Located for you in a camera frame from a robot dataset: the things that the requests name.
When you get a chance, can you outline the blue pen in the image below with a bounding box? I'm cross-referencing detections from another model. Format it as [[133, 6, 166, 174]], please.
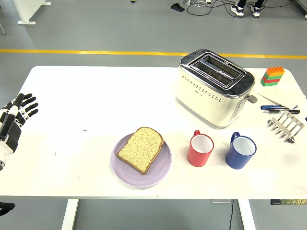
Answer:
[[260, 104, 286, 110]]

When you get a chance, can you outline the person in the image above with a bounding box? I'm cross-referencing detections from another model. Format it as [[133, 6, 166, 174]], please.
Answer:
[[230, 0, 264, 18]]

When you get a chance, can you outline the white paper sheet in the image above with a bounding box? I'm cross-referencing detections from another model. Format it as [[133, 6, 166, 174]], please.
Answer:
[[253, 81, 307, 111]]

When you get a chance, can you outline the toy brick stack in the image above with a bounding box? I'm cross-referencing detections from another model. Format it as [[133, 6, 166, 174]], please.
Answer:
[[260, 66, 285, 87]]

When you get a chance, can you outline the cream and chrome toaster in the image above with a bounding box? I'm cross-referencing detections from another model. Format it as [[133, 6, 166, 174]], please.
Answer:
[[175, 48, 258, 130]]

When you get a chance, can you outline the bread slice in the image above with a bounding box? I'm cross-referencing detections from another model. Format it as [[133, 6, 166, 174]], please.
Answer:
[[116, 126, 165, 175]]

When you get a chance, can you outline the black floor cable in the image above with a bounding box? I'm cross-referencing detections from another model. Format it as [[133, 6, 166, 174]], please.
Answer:
[[186, 0, 240, 17]]

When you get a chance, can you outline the white power strip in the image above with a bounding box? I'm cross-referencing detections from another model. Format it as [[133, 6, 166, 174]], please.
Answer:
[[183, 0, 212, 6]]

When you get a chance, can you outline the white furniture base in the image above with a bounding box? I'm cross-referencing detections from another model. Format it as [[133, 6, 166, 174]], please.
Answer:
[[13, 0, 52, 25]]

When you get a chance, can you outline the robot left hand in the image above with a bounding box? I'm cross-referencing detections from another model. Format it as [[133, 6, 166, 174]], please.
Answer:
[[0, 92, 39, 171]]

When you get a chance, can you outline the table control panel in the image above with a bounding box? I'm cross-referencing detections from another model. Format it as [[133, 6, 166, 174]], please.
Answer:
[[271, 199, 307, 206]]

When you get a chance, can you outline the white table leg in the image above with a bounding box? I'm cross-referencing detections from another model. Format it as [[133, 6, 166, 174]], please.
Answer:
[[61, 198, 79, 230], [238, 198, 256, 230]]

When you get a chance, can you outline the black pen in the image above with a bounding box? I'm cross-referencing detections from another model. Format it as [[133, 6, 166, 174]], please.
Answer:
[[262, 109, 301, 114]]

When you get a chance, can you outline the black hanging cable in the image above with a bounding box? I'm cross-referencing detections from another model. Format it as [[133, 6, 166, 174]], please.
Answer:
[[229, 200, 235, 230]]

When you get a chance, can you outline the purple plate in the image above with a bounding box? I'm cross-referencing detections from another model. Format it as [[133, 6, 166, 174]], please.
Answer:
[[110, 132, 173, 190]]

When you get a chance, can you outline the blue mug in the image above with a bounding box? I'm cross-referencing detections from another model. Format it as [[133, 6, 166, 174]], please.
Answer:
[[224, 131, 257, 170]]

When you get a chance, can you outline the metal toast rack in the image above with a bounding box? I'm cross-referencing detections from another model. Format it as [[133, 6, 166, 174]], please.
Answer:
[[266, 110, 305, 144]]

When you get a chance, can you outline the red mug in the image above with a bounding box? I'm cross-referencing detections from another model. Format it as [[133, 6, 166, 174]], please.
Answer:
[[187, 129, 214, 168]]

